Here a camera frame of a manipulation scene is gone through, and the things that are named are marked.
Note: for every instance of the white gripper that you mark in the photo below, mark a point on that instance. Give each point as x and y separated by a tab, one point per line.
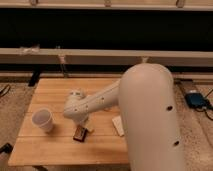
85	123

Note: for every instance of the white wall rail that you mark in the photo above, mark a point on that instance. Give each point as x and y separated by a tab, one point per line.
105	57

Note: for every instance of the blue electronic box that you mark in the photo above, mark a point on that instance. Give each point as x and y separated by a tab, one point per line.
196	100

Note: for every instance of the brown rectangular eraser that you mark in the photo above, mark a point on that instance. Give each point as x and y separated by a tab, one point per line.
80	134

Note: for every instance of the black table leg bracket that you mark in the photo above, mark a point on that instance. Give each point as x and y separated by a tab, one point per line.
34	78

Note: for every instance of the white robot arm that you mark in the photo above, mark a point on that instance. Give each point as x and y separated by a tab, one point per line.
145	97

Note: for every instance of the white soap bar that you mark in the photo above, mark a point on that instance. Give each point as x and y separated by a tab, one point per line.
117	122

